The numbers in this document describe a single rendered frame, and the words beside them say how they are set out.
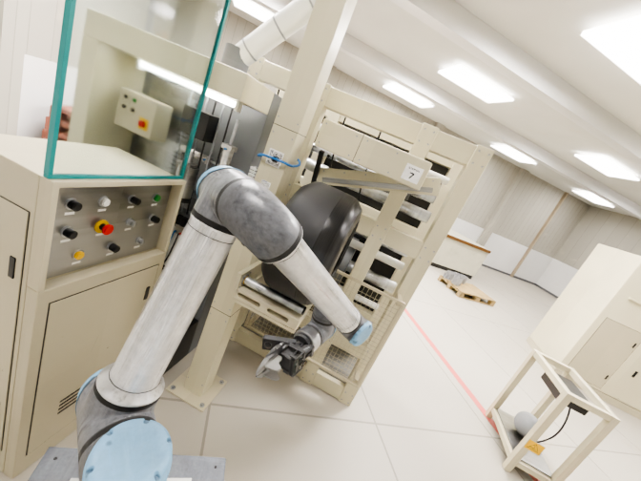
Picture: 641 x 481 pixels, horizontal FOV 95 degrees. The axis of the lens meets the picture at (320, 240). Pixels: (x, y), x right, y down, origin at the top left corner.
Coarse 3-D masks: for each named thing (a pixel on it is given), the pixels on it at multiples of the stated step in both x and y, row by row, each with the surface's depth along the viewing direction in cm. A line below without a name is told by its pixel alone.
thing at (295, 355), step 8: (296, 336) 101; (304, 336) 100; (288, 344) 96; (296, 344) 98; (304, 344) 100; (280, 352) 92; (288, 352) 93; (296, 352) 93; (304, 352) 93; (312, 352) 98; (288, 360) 90; (296, 360) 90; (288, 368) 92; (296, 368) 91
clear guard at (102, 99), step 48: (96, 0) 74; (144, 0) 85; (192, 0) 99; (96, 48) 79; (144, 48) 91; (192, 48) 107; (96, 96) 85; (144, 96) 98; (192, 96) 118; (48, 144) 79; (96, 144) 91; (144, 144) 107; (192, 144) 129
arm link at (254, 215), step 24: (240, 192) 56; (264, 192) 57; (240, 216) 55; (264, 216) 55; (288, 216) 58; (240, 240) 58; (264, 240) 56; (288, 240) 57; (288, 264) 63; (312, 264) 67; (312, 288) 71; (336, 288) 78; (336, 312) 81; (360, 336) 92
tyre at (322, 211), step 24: (312, 192) 131; (336, 192) 137; (312, 216) 124; (336, 216) 125; (360, 216) 143; (312, 240) 121; (336, 240) 122; (264, 264) 131; (336, 264) 169; (288, 288) 132
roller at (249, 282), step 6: (246, 282) 147; (252, 282) 147; (258, 282) 147; (258, 288) 146; (264, 288) 146; (270, 288) 147; (264, 294) 146; (270, 294) 145; (276, 294) 145; (276, 300) 145; (282, 300) 144; (288, 300) 144; (288, 306) 144; (294, 306) 143; (300, 306) 143; (300, 312) 143
